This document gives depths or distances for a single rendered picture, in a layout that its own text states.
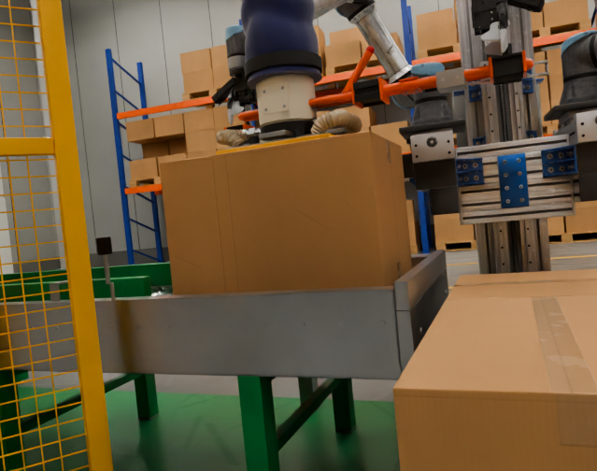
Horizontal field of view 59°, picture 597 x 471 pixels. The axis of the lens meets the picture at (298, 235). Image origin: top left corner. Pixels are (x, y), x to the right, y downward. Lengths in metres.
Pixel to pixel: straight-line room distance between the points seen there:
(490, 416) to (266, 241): 0.83
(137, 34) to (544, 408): 12.00
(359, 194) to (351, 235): 0.10
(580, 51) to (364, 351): 1.28
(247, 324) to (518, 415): 0.73
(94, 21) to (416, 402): 12.64
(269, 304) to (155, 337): 0.33
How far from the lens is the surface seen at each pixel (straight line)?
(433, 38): 8.96
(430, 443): 0.70
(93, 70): 12.83
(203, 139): 9.72
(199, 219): 1.45
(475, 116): 2.15
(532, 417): 0.68
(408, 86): 1.46
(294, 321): 1.19
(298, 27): 1.56
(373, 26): 2.13
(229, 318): 1.27
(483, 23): 1.47
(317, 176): 1.31
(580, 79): 2.01
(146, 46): 12.19
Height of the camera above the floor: 0.76
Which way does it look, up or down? 2 degrees down
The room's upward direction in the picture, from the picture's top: 6 degrees counter-clockwise
